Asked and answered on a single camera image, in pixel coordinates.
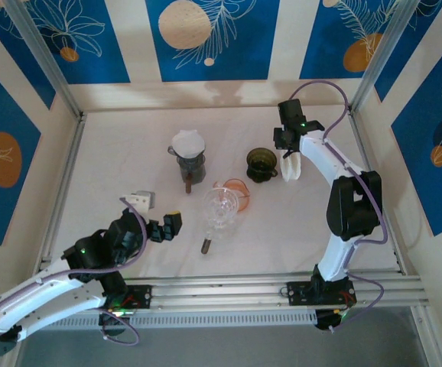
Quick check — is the white slotted cable duct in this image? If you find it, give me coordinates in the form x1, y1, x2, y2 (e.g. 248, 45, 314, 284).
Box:
50, 308, 318, 333

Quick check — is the clear glass dripper wooden handle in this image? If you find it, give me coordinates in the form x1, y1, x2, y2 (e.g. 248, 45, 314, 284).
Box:
200, 186, 243, 255

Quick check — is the aluminium side rail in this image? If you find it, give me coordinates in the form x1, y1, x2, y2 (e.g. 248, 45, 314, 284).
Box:
39, 112, 88, 268
346, 106, 406, 273

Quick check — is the orange transparent carafe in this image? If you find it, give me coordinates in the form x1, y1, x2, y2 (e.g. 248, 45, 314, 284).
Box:
213, 178, 252, 213

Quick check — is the small black controller box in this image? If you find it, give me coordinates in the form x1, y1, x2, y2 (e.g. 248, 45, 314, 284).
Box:
314, 307, 350, 334
97, 308, 130, 338

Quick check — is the dark green glass mug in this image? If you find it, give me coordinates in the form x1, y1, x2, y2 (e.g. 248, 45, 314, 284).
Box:
245, 147, 279, 184

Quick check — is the grey dripper wooden handle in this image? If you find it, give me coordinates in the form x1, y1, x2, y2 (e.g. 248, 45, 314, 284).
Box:
166, 143, 208, 195

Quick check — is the white paper coffee filter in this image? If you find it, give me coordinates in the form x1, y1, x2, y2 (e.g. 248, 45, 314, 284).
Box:
171, 128, 206, 160

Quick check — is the aluminium frame post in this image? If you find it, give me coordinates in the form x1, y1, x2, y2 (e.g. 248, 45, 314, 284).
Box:
2, 0, 84, 120
351, 0, 425, 115

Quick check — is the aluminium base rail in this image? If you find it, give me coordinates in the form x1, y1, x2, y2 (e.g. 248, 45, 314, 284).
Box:
14, 269, 428, 320

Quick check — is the white coffee filter stack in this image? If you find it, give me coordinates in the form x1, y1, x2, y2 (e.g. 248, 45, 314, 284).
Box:
281, 148, 302, 183

